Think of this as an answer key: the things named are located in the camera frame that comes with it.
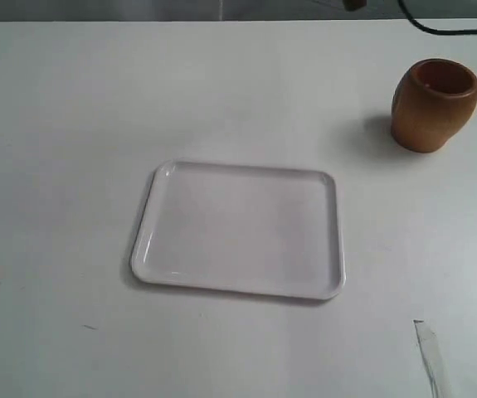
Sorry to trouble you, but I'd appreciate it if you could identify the brown wooden mortar cup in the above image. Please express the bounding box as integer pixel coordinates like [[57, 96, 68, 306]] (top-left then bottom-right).
[[391, 58, 477, 153]]

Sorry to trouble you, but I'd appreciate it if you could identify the white plastic tray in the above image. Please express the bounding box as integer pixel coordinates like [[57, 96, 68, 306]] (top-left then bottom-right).
[[130, 160, 346, 302]]

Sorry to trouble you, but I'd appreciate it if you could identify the clear tape strip right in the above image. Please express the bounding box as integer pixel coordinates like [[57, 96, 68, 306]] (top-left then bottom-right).
[[413, 319, 452, 398]]

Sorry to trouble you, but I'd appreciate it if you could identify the black cable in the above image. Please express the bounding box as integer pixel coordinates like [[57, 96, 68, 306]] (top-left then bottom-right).
[[398, 0, 477, 37]]

